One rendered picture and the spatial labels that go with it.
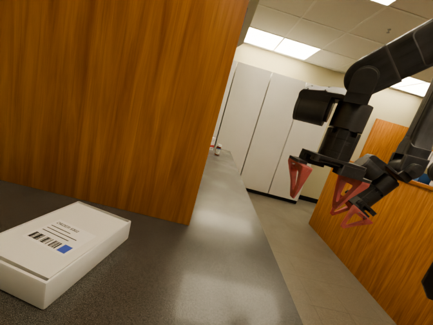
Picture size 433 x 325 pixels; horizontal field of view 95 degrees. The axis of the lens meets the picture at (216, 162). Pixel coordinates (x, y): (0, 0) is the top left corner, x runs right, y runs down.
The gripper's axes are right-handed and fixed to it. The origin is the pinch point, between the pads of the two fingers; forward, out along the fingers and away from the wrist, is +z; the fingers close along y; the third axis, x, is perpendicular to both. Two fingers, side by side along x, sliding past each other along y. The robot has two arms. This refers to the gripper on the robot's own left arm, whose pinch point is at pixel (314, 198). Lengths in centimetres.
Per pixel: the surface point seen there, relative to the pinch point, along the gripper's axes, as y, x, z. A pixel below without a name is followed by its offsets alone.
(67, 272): 37.8, 15.2, 13.1
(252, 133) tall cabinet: -62, -322, 3
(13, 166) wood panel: 65, -9, 13
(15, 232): 48, 11, 13
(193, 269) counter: 21.2, 7.2, 16.3
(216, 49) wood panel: 27.3, -7.2, -23.1
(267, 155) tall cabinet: -102, -320, 35
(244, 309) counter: 12.7, 13.2, 16.1
